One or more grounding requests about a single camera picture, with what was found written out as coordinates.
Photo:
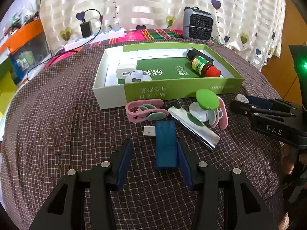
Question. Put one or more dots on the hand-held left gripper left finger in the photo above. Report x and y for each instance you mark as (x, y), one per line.
(124, 165)

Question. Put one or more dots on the black plug adapter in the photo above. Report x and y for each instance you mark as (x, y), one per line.
(86, 30)

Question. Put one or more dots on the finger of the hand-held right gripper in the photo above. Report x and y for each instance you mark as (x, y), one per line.
(261, 101)
(239, 106)

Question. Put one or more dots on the blue printed box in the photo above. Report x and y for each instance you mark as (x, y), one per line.
(20, 63)

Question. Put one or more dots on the brown bottle with red cap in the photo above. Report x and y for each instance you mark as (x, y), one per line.
(201, 63)

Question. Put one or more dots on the colourful striped mat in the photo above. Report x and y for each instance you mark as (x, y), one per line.
(156, 34)

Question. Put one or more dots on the black rectangular device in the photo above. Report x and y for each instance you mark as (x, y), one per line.
(191, 52)

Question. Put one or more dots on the blue usb card reader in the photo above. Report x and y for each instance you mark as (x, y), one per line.
(165, 143)

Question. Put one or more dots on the small white capped bottle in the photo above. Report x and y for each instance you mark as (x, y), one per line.
(241, 98)

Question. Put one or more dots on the white jar with green lid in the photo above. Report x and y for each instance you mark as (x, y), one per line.
(207, 98)

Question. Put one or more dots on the heart print curtain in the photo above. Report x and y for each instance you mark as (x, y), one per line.
(156, 0)

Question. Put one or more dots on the dark green cardboard box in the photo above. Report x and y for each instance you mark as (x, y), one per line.
(4, 67)

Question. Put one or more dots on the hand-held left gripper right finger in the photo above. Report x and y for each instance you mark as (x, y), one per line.
(184, 165)

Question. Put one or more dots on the small white panda gadget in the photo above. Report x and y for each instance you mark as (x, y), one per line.
(138, 76)

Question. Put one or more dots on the green and white cardboard box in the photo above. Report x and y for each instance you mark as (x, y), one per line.
(156, 92)

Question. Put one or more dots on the yellow green cardboard box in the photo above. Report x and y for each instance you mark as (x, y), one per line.
(6, 91)

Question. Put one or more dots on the person's right hand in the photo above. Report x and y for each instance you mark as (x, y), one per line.
(289, 160)

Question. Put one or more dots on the wooden cabinet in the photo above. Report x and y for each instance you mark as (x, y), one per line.
(275, 76)

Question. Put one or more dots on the green printed card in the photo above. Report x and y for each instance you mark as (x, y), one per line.
(165, 69)

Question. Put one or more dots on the storage bin with orange lid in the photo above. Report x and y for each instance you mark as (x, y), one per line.
(26, 31)

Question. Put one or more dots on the silver lighter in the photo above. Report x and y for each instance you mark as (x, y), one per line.
(191, 127)

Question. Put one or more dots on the white power strip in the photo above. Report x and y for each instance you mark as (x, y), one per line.
(105, 35)

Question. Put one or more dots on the white charger adapter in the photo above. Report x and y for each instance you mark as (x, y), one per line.
(123, 73)

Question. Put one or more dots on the pile of assorted clutter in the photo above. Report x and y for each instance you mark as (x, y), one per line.
(21, 19)

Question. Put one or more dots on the grey desk fan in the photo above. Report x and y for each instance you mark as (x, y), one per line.
(201, 25)

